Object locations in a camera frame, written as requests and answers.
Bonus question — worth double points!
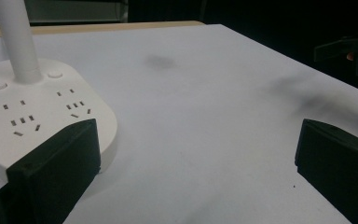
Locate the white power strip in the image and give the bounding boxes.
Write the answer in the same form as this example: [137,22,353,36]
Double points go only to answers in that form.
[0,0,118,190]

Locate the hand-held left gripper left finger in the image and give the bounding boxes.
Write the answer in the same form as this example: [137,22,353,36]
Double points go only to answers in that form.
[0,118,102,224]

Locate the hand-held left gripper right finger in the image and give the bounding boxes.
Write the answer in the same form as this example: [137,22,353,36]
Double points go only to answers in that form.
[294,118,358,224]

